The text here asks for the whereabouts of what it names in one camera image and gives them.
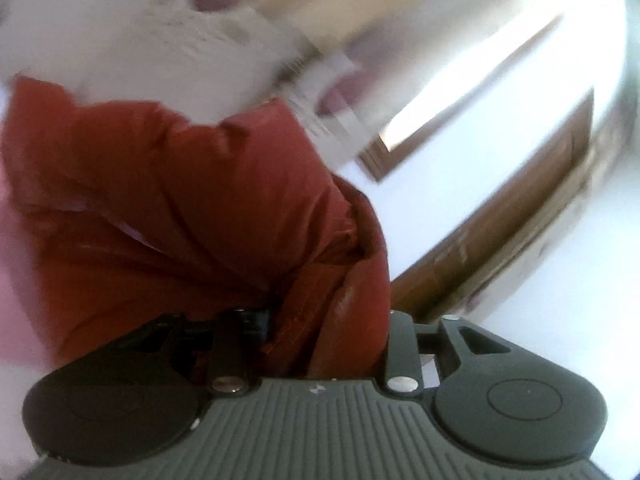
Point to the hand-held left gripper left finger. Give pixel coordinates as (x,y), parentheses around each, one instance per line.
(252,329)

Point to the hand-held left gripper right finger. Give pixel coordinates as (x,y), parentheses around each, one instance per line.
(400,342)

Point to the red padded jacket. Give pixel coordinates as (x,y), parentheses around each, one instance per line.
(190,200)

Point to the wooden framed window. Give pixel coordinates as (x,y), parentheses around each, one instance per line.
(400,152)

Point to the brown wooden door frame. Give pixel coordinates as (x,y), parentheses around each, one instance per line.
(500,220)

